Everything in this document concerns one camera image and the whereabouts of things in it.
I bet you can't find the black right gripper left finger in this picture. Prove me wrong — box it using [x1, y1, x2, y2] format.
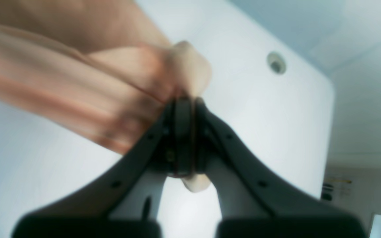
[12, 98, 192, 238]

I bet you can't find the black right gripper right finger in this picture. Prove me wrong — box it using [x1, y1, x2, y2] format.
[194, 98, 366, 238]

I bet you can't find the peach T-shirt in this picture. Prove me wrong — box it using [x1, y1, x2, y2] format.
[0, 0, 212, 193]

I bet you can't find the left table cable grommet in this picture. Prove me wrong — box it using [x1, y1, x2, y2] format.
[266, 52, 287, 74]

